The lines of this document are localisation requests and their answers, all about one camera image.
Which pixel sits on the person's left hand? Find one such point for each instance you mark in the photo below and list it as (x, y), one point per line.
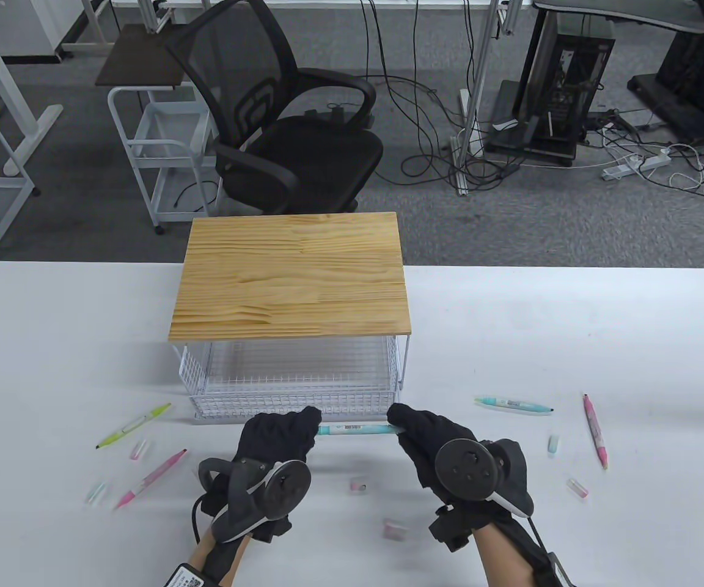
(278, 434)

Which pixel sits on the person's right hand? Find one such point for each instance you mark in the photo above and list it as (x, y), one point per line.
(431, 434)

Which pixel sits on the teal double-ended highlighter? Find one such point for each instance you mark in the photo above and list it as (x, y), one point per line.
(514, 405)
(358, 428)

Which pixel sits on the pink highlighter cap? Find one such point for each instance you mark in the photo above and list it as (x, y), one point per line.
(577, 487)
(139, 449)
(395, 529)
(359, 486)

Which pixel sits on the teal highlighter cap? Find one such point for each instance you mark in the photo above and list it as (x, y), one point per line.
(552, 444)
(96, 492)

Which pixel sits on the pink double-ended highlighter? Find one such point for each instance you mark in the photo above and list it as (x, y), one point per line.
(150, 479)
(595, 431)

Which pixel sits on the green double-ended highlighter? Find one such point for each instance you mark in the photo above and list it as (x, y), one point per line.
(135, 424)

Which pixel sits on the person's right forearm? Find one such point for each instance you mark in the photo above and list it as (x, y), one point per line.
(502, 559)

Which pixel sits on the person's left forearm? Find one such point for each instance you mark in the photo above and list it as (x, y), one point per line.
(202, 550)

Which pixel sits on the black grey tracker controller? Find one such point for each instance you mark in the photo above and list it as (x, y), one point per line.
(465, 471)
(285, 489)

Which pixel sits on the black mesh office chair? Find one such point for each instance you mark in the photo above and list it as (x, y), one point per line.
(303, 153)

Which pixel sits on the white metal cart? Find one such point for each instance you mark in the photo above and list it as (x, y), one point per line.
(156, 147)

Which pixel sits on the white power strip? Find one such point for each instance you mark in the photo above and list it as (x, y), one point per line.
(633, 165)

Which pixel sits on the black computer tower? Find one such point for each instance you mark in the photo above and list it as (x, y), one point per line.
(572, 79)

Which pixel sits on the brown side table top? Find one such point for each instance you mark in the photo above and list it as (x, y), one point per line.
(138, 61)

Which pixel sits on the black equipment stand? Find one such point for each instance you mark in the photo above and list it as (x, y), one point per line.
(694, 73)

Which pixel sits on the grey desk top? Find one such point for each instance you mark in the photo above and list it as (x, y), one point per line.
(633, 15)

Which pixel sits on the white cabinet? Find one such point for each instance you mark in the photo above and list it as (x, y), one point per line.
(28, 27)

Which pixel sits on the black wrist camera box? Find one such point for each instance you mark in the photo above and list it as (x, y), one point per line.
(187, 578)
(560, 572)

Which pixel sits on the aluminium profile post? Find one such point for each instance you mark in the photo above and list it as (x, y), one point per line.
(477, 79)

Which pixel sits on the aluminium desk frame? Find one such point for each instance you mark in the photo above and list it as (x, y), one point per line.
(157, 17)

